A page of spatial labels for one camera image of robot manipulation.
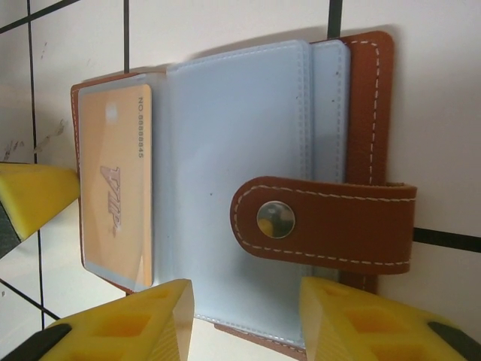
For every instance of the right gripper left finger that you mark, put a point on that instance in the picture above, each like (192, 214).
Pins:
(112, 327)

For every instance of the gold VIP card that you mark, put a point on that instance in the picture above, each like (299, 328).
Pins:
(112, 188)

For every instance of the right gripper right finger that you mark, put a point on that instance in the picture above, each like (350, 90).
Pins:
(376, 327)

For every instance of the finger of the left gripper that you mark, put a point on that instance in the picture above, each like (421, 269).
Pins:
(34, 195)

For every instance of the brown leather card holder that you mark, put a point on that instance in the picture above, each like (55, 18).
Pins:
(338, 225)

